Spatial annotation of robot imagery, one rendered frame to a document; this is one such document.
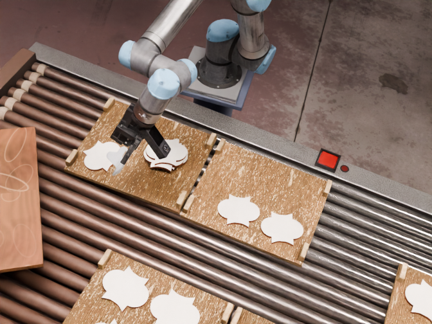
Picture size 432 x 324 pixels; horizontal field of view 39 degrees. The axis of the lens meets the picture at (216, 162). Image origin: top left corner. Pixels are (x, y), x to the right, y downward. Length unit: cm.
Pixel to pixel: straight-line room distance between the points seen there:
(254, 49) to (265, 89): 154
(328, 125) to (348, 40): 80
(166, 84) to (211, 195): 54
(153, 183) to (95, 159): 21
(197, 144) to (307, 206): 44
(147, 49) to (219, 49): 59
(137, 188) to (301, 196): 54
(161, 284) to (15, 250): 42
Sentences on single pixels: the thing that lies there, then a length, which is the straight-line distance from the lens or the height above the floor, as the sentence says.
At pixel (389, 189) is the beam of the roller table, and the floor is 91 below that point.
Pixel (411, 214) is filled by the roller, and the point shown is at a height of 92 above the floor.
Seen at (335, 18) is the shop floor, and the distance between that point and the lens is 432.
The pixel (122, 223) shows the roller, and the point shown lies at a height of 91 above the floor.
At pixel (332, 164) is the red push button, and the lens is 215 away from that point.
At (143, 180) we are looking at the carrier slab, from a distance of 199.
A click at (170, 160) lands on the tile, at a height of 98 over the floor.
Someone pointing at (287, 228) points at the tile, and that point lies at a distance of 194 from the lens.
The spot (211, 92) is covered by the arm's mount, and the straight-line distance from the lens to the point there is 234.
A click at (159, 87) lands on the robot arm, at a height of 144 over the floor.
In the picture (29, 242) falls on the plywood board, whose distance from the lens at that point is 177.
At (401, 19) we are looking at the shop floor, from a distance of 451.
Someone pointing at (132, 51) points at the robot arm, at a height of 140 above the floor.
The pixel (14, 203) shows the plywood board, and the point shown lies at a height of 104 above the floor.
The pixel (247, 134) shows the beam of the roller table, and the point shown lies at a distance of 218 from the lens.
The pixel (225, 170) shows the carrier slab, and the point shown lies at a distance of 204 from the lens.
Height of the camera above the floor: 255
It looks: 52 degrees down
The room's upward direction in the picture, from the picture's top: 10 degrees clockwise
